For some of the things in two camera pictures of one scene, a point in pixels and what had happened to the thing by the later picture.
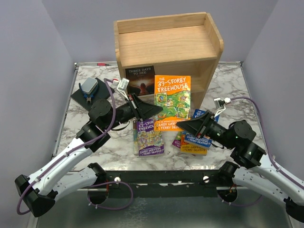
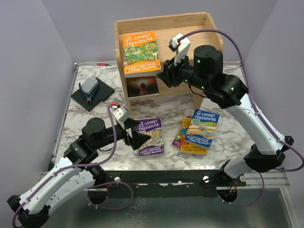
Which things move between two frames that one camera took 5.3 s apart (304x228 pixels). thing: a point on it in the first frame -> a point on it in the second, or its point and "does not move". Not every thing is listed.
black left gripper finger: x=147 y=109 -> x=130 y=123
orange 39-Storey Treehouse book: x=173 y=93 -> x=140 y=52
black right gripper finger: x=194 y=126 -> x=168 y=75
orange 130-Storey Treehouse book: x=187 y=149 does not move
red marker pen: x=103 y=64 does not move
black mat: x=101 y=93 does not move
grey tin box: x=89 y=85 does not move
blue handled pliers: x=89 y=96 does not move
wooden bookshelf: x=187 y=44 does not move
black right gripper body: x=213 y=129 -> x=184 y=71
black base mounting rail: x=163 y=184 does not move
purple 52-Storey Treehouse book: x=146 y=141 does not move
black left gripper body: x=128 y=111 -> x=128 y=139
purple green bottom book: x=176 y=141 does not move
